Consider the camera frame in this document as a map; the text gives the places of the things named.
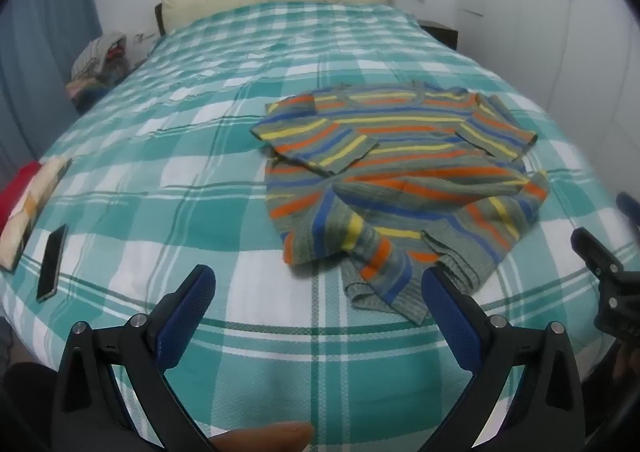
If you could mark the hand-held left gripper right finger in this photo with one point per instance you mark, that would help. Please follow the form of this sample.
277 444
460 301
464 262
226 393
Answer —
450 312

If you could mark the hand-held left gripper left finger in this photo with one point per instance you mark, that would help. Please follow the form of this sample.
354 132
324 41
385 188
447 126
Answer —
187 312

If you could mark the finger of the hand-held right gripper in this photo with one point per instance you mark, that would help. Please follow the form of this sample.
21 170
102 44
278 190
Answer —
627 207
595 249

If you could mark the striped knit sweater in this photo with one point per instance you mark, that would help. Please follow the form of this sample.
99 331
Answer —
400 172

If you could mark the pile of clothes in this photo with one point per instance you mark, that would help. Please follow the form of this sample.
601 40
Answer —
97 57

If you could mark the green checked bedspread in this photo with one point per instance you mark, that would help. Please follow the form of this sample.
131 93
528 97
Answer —
200 182

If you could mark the black smartphone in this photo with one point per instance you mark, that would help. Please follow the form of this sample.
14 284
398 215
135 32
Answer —
51 264

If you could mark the red and cream cushion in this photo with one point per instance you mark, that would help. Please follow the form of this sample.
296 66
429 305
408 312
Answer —
30 217

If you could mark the red cloth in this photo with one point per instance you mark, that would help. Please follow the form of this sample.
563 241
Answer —
17 187

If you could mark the white wardrobe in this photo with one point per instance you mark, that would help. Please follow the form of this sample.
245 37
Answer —
525 7

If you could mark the dark wooden nightstand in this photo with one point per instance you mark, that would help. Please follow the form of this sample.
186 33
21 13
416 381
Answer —
442 32

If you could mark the blue curtain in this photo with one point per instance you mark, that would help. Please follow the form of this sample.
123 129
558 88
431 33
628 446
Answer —
45 57

